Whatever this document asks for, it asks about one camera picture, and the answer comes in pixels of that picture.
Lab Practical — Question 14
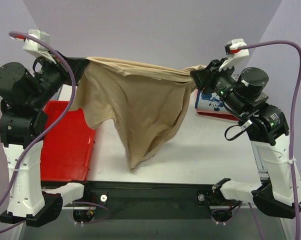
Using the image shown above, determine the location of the beige t-shirt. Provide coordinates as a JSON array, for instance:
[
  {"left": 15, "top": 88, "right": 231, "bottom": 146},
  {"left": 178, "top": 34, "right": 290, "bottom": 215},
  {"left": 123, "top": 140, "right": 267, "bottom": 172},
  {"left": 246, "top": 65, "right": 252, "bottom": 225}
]
[{"left": 70, "top": 57, "right": 204, "bottom": 169}]

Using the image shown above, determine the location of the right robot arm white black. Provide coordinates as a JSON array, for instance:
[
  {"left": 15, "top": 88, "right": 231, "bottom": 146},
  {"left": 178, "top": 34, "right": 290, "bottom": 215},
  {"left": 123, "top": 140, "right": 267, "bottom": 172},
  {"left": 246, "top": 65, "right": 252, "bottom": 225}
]
[{"left": 190, "top": 60, "right": 301, "bottom": 219}]

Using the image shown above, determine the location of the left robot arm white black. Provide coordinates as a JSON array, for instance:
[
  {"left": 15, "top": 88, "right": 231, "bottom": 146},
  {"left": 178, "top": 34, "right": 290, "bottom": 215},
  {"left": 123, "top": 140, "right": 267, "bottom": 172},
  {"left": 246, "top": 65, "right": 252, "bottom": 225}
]
[{"left": 0, "top": 56, "right": 92, "bottom": 228}]

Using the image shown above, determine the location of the folded blue printed t-shirt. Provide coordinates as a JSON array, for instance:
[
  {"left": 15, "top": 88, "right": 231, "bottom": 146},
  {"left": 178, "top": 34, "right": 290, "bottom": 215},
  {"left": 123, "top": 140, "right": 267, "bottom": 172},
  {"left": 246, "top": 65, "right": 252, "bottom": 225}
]
[{"left": 194, "top": 91, "right": 228, "bottom": 114}]

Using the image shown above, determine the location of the red plastic tray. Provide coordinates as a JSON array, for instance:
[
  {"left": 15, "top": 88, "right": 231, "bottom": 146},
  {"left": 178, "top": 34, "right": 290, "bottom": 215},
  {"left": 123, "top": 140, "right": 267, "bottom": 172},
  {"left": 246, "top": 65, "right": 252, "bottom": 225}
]
[{"left": 40, "top": 109, "right": 96, "bottom": 182}]

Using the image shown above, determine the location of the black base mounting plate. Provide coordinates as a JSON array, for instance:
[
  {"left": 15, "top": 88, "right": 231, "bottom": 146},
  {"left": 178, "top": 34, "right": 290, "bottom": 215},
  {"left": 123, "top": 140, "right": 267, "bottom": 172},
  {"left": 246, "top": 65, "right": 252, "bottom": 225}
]
[{"left": 67, "top": 181, "right": 240, "bottom": 224}]

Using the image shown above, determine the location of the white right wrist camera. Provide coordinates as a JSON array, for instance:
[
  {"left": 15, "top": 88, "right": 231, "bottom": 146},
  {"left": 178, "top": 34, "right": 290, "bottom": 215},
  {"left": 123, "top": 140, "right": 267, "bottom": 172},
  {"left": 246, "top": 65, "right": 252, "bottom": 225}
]
[{"left": 218, "top": 38, "right": 250, "bottom": 72}]

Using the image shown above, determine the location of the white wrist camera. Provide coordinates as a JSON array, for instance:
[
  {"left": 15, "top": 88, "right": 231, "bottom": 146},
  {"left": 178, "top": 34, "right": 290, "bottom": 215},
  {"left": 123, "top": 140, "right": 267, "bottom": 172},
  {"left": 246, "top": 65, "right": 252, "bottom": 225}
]
[
  {"left": 15, "top": 29, "right": 56, "bottom": 64},
  {"left": 218, "top": 38, "right": 250, "bottom": 72}
]

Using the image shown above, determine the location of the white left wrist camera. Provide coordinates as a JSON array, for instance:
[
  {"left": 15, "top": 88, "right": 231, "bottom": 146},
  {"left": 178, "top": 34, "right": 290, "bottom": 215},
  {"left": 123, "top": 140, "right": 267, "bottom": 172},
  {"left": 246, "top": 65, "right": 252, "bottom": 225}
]
[{"left": 15, "top": 29, "right": 56, "bottom": 64}]

